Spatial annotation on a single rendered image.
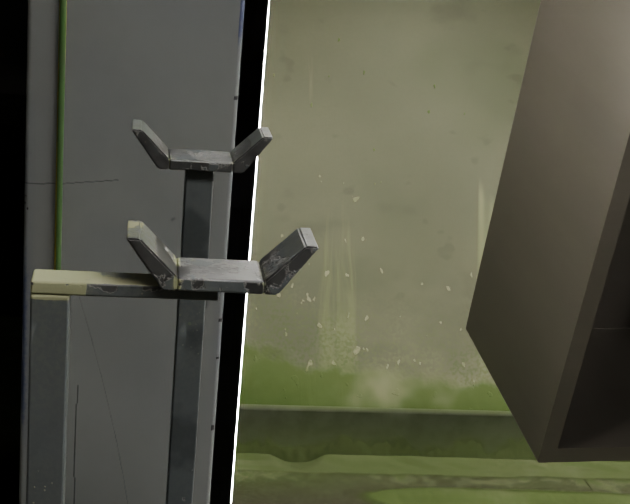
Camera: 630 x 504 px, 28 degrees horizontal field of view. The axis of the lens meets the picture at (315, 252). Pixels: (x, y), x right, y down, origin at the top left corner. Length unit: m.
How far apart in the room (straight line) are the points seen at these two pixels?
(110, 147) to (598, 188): 0.78
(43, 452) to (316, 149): 2.25
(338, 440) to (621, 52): 1.28
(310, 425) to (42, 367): 2.12
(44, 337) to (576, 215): 1.27
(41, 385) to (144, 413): 0.64
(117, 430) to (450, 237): 1.67
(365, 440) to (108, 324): 1.58
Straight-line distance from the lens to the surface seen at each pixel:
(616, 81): 1.65
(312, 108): 2.80
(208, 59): 1.09
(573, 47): 1.78
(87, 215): 1.12
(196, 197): 0.72
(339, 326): 2.67
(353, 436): 2.67
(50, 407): 0.55
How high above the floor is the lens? 1.27
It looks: 18 degrees down
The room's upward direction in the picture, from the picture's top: 5 degrees clockwise
